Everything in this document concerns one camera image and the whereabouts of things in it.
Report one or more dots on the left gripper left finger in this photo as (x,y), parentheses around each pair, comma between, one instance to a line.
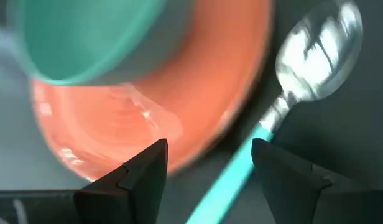
(126,193)

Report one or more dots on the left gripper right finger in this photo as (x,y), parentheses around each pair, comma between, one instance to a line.
(288,186)

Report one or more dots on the red round plate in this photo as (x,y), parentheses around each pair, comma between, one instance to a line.
(117,124)

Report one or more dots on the teal green bowl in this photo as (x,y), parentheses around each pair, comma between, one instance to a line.
(79,37)

